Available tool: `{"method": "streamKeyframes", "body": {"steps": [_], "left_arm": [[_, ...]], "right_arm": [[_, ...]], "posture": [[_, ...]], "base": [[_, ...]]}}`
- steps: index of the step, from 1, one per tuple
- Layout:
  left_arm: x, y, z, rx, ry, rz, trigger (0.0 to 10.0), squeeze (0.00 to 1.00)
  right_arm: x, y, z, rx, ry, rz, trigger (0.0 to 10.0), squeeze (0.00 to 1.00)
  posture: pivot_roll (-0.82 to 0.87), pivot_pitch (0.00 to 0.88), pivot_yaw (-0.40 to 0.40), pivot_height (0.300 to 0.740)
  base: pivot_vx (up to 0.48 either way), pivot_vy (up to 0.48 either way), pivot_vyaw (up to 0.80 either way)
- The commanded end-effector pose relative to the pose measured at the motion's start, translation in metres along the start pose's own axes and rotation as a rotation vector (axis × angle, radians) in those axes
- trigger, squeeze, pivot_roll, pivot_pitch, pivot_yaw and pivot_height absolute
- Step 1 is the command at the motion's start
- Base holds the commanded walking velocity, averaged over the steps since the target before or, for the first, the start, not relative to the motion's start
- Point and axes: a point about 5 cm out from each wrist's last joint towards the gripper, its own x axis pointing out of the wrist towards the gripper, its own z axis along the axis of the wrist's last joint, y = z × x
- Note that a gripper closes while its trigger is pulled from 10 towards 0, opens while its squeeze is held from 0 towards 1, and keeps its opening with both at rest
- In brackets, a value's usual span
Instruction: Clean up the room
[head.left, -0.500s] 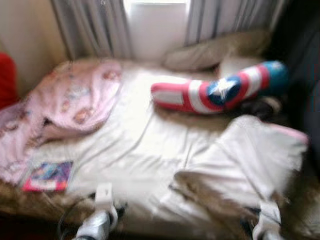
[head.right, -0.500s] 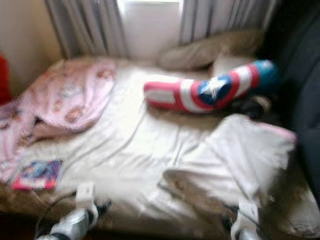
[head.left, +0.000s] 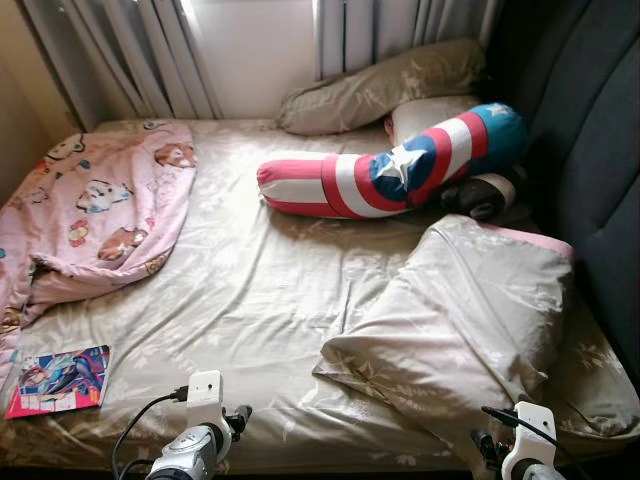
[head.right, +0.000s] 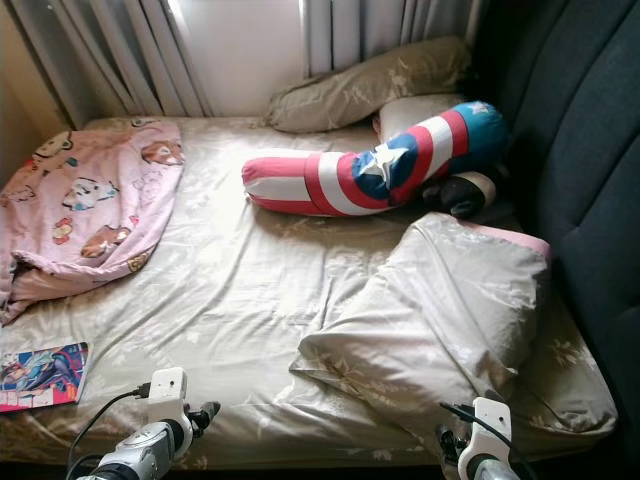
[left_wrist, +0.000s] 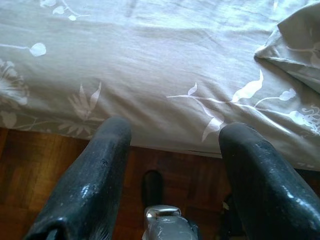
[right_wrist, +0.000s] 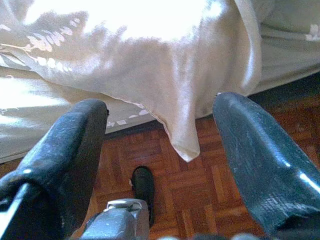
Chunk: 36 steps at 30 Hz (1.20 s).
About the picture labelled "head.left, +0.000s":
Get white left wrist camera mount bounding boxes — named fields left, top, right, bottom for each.
left=186, top=371, right=225, bottom=433

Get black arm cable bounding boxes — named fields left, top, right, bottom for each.
left=482, top=404, right=596, bottom=480
left=110, top=388, right=191, bottom=480

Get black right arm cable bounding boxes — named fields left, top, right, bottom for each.
left=482, top=404, right=596, bottom=480

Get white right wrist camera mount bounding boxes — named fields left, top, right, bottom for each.
left=502, top=402, right=557, bottom=480

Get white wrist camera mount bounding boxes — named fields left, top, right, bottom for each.
left=502, top=402, right=557, bottom=480
left=186, top=371, right=225, bottom=433

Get dark blue upholstered headboard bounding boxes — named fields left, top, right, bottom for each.
left=485, top=0, right=640, bottom=386

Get white pillow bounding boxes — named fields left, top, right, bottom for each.
left=388, top=95, right=483, bottom=147

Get pink cartoon print blanket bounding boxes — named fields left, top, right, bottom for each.
left=0, top=120, right=198, bottom=386

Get black plush toy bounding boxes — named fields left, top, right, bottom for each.
left=440, top=172, right=521, bottom=223

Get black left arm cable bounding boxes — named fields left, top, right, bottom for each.
left=110, top=388, right=191, bottom=480

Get colourful comic book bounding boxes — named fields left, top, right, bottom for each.
left=5, top=345, right=113, bottom=419

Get bed with grey floral sheet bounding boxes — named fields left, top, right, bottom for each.
left=0, top=118, right=640, bottom=473

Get grey pleated curtain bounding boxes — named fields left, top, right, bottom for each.
left=315, top=0, right=501, bottom=81
left=20, top=0, right=223, bottom=129

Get star and stripes bolster pillow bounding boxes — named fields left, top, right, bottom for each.
left=257, top=102, right=528, bottom=219

